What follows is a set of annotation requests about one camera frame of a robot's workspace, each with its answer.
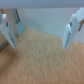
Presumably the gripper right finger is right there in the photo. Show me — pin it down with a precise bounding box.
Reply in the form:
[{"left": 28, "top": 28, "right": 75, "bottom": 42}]
[{"left": 62, "top": 12, "right": 84, "bottom": 51}]

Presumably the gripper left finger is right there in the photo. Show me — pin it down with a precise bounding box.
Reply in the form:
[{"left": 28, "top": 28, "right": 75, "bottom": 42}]
[{"left": 0, "top": 12, "right": 18, "bottom": 48}]

